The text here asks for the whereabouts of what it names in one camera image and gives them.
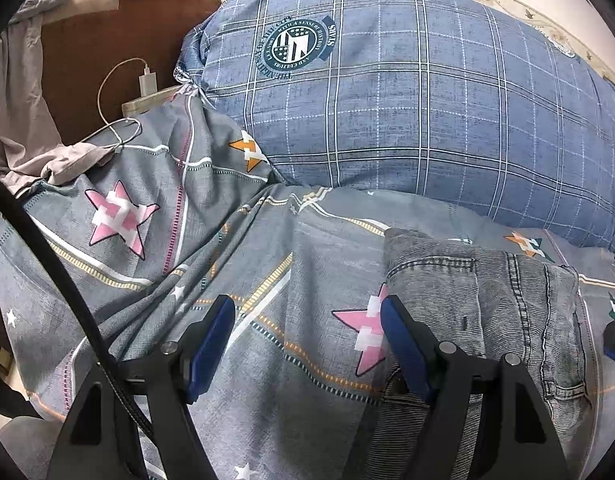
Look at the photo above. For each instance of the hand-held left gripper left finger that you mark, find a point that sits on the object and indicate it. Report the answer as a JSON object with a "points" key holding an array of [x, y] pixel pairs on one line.
{"points": [[212, 345]]}

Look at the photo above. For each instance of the grey denim pants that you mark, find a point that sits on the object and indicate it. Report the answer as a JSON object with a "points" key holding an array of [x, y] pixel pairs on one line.
{"points": [[502, 300]]}

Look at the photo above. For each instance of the white charger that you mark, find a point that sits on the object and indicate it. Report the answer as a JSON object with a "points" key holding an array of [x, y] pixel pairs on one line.
{"points": [[148, 81]]}

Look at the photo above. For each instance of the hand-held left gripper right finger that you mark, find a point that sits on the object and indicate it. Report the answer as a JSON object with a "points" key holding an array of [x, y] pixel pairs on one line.
{"points": [[405, 350]]}

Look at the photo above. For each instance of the grey star-print bed sheet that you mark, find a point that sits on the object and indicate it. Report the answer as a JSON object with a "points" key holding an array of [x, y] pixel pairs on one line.
{"points": [[287, 285]]}

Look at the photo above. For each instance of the blue plaid pillow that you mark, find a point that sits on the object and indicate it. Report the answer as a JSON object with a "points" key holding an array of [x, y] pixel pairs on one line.
{"points": [[412, 110]]}

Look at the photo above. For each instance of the pinkish grey garment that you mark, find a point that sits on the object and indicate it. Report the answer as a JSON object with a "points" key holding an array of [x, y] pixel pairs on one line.
{"points": [[22, 110]]}

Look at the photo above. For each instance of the white power strip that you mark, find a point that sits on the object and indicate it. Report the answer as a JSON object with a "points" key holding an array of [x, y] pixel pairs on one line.
{"points": [[147, 102]]}

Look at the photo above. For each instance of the brown headboard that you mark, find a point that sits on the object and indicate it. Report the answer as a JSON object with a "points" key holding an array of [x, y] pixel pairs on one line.
{"points": [[112, 35]]}

